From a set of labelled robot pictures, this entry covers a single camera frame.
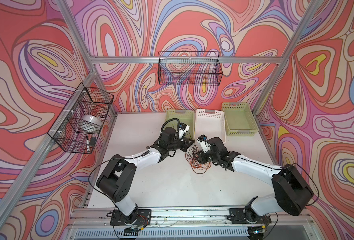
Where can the right green plastic basket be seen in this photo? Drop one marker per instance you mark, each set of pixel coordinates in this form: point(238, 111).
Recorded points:
point(239, 120)

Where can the black wire basket wall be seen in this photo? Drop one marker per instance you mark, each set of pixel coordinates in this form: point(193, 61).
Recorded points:
point(69, 131)
point(189, 68)

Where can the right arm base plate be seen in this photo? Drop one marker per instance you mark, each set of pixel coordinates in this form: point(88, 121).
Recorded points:
point(247, 216)

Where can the black marker in wire basket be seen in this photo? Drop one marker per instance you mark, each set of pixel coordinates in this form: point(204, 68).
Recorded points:
point(88, 144)

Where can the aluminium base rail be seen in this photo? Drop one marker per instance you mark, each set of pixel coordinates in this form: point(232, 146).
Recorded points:
point(206, 216)

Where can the white bowl in wire basket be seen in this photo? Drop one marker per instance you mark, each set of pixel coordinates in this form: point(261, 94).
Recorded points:
point(93, 120)

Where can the white plastic basket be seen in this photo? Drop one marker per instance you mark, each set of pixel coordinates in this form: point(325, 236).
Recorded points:
point(210, 123)

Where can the green plastic basket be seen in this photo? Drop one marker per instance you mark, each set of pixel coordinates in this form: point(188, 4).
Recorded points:
point(239, 120)
point(185, 116)

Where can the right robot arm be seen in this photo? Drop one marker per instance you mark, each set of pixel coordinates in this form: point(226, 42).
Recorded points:
point(291, 191)

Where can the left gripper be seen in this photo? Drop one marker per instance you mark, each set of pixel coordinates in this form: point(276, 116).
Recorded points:
point(185, 144)

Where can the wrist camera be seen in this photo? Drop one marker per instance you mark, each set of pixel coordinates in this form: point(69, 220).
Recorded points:
point(203, 141)
point(183, 129)

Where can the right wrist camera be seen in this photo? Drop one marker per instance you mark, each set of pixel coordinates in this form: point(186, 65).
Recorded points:
point(203, 141)

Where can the left green plastic basket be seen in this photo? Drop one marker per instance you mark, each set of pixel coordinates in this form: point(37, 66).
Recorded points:
point(185, 116)

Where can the black wire basket back wall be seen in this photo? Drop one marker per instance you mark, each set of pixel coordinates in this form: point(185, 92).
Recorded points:
point(189, 68)

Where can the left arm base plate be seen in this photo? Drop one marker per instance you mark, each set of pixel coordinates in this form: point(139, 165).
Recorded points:
point(141, 217)

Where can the black wire basket left wall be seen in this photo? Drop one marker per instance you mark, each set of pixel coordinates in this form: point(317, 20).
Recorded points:
point(69, 131)

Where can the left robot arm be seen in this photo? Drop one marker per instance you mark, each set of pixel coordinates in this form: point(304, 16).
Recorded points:
point(116, 179)

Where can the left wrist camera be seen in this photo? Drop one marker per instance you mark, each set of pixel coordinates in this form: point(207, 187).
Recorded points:
point(183, 129)

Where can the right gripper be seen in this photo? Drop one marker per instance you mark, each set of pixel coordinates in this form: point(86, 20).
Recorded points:
point(201, 158)

